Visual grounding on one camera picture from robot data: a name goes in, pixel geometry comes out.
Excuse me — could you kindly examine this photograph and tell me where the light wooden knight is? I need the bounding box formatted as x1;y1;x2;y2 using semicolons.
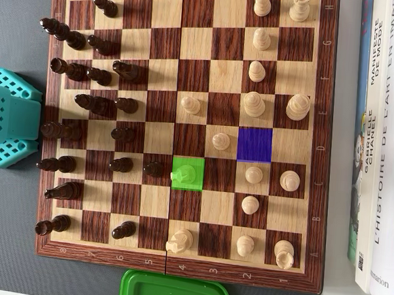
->
170;162;198;185
165;227;195;256

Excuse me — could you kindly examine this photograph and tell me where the wooden folding chess board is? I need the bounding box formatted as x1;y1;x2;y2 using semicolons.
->
29;0;346;295

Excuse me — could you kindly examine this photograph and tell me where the light wooden pawn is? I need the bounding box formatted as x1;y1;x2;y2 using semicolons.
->
240;195;261;217
179;95;202;117
235;234;257;259
211;131;232;153
251;27;272;52
244;165;264;186
247;60;267;84
253;0;273;18

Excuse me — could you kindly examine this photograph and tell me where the dark wooden pawn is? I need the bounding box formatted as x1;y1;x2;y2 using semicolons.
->
142;159;165;179
91;0;120;18
111;219;137;242
85;66;114;87
86;34;117;57
110;126;136;144
108;156;135;174
113;97;140;114

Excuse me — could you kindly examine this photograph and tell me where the light wooden queen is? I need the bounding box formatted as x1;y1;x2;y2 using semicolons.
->
242;91;267;119

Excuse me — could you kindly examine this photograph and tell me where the dark wooden knight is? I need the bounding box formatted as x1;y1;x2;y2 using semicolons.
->
111;60;145;82
44;179;84;203

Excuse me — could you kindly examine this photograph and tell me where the light wooden king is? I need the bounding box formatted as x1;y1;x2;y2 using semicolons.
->
284;92;312;122

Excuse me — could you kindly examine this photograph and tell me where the dark wooden bishop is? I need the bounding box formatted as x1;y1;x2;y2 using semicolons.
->
73;93;110;116
35;153;78;175

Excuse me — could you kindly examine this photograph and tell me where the dark wooden queen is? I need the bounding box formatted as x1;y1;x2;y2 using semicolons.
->
39;120;84;143

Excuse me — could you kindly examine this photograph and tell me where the light wooden rook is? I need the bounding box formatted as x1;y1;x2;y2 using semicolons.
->
272;239;296;271
287;0;312;24

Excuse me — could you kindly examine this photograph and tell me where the dark wooden rook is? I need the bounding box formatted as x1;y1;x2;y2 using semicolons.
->
34;212;73;238
48;57;93;82

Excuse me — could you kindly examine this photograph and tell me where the dark wooden king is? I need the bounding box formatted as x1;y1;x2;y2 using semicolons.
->
37;18;88;51

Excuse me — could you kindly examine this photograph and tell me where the light blue illustrated book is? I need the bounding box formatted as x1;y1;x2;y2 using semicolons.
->
341;0;380;268

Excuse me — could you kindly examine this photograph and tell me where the white Gabrielle Chanel book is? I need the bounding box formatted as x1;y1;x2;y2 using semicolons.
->
349;0;394;295

